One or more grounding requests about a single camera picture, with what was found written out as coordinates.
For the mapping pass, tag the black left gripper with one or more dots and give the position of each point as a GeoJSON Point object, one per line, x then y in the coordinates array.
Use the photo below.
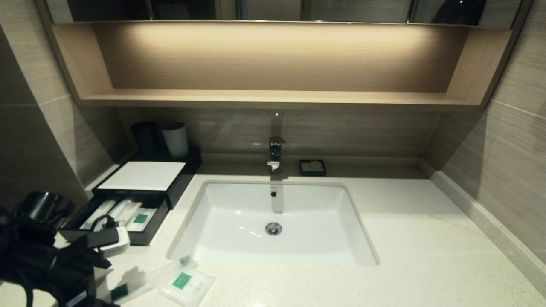
{"type": "Point", "coordinates": [72, 273]}

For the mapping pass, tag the chrome drain stopper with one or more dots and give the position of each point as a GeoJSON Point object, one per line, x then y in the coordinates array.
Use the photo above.
{"type": "Point", "coordinates": [273, 228]}

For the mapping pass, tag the chrome faucet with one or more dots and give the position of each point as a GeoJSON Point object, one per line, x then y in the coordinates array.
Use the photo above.
{"type": "Point", "coordinates": [276, 154]}

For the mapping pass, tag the long white sachet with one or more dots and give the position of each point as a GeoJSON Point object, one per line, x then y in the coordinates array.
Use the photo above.
{"type": "Point", "coordinates": [102, 209]}

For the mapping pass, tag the white card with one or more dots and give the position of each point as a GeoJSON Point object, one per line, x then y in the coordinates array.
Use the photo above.
{"type": "Point", "coordinates": [147, 175]}

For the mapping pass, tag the black cup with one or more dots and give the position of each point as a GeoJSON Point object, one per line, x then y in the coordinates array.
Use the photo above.
{"type": "Point", "coordinates": [146, 137]}

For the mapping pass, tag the long clear toothbrush packet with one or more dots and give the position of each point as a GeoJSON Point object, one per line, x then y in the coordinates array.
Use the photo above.
{"type": "Point", "coordinates": [162, 273]}

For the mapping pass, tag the black drawer of amenity box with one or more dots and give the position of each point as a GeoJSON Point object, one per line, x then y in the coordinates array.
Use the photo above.
{"type": "Point", "coordinates": [143, 238]}

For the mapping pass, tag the flat white sachet green label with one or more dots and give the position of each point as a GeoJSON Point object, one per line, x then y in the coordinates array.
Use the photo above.
{"type": "Point", "coordinates": [143, 219]}

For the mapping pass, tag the round beige soap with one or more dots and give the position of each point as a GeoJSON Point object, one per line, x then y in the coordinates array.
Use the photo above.
{"type": "Point", "coordinates": [315, 164]}

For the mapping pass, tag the light wooden wall shelf niche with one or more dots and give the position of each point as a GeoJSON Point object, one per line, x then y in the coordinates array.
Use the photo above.
{"type": "Point", "coordinates": [273, 59]}

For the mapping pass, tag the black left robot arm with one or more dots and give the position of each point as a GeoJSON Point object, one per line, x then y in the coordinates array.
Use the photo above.
{"type": "Point", "coordinates": [30, 256]}

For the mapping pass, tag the white cup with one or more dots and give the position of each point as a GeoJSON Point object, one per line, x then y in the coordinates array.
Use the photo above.
{"type": "Point", "coordinates": [175, 140]}

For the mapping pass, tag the white ceramic sink basin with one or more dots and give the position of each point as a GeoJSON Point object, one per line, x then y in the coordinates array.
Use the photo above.
{"type": "Point", "coordinates": [239, 238]}

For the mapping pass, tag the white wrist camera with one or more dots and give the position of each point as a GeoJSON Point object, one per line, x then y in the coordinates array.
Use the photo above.
{"type": "Point", "coordinates": [117, 245]}

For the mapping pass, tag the square clear packet green label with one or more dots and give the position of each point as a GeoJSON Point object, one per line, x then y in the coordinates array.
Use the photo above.
{"type": "Point", "coordinates": [190, 288]}

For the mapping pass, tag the black soap dish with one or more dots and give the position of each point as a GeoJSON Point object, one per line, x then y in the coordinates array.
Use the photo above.
{"type": "Point", "coordinates": [303, 170]}

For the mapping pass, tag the mirrored wall cabinet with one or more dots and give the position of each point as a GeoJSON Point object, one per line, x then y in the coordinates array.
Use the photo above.
{"type": "Point", "coordinates": [349, 10]}

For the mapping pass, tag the black amenity box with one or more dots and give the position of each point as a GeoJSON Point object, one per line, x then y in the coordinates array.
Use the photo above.
{"type": "Point", "coordinates": [187, 178]}

